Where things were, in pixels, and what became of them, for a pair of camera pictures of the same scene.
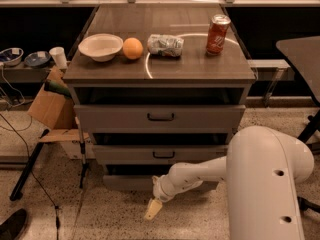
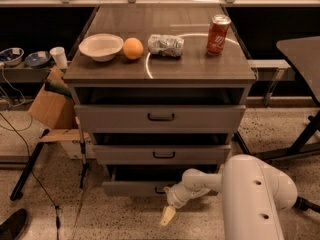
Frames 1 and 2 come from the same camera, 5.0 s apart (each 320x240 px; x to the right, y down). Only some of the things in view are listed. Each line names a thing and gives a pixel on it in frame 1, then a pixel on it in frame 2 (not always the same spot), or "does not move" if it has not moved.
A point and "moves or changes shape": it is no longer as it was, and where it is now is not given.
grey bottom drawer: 145,183 moves or changes shape
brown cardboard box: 56,112 does not move
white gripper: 161,189 -> 177,197
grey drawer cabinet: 157,85 does not move
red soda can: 217,34 does not move
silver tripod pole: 85,166 does not move
